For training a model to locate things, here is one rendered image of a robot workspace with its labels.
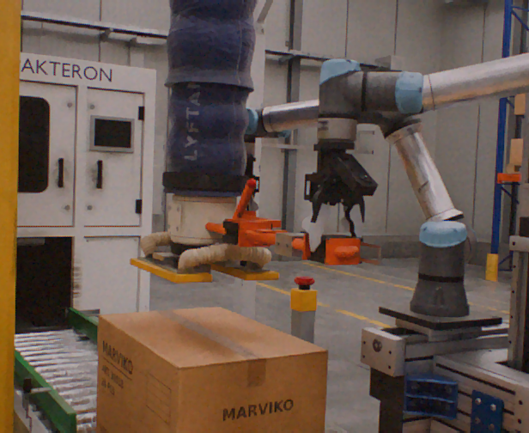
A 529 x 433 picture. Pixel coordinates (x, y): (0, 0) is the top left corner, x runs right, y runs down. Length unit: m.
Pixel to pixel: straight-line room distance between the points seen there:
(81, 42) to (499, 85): 9.42
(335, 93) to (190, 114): 0.55
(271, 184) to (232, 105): 9.81
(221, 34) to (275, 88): 9.92
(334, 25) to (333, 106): 11.17
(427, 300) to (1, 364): 1.21
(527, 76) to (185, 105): 0.81
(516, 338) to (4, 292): 1.38
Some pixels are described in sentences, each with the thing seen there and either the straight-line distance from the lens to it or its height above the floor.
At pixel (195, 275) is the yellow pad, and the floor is 1.13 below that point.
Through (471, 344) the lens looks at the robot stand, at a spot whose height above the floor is 0.96.
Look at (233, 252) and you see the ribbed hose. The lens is 1.66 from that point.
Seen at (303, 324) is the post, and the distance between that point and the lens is 2.28.
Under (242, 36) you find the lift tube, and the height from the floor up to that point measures 1.72.
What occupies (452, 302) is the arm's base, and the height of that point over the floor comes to 1.07.
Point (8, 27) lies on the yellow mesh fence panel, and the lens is 2.08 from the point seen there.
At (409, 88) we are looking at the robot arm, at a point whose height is 1.54.
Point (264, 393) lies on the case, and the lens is 1.63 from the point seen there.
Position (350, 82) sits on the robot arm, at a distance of 1.28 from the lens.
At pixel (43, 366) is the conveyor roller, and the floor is 0.55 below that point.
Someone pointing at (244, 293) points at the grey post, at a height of 0.56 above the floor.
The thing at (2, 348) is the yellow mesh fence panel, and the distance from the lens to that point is 2.11.
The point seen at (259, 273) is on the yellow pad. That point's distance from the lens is 1.72.
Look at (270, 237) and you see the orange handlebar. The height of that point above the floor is 1.24.
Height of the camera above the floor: 1.36
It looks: 3 degrees down
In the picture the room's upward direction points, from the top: 2 degrees clockwise
